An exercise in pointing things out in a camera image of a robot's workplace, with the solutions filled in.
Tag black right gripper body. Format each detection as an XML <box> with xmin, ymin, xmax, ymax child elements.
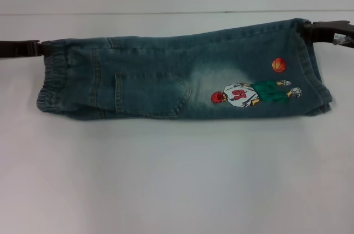
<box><xmin>342</xmin><ymin>20</ymin><xmax>354</xmax><ymax>44</ymax></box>

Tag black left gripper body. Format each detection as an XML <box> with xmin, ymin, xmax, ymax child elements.
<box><xmin>0</xmin><ymin>40</ymin><xmax>17</xmax><ymax>59</ymax></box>

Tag blue denim shorts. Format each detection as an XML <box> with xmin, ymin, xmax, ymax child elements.
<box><xmin>35</xmin><ymin>17</ymin><xmax>332</xmax><ymax>122</ymax></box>

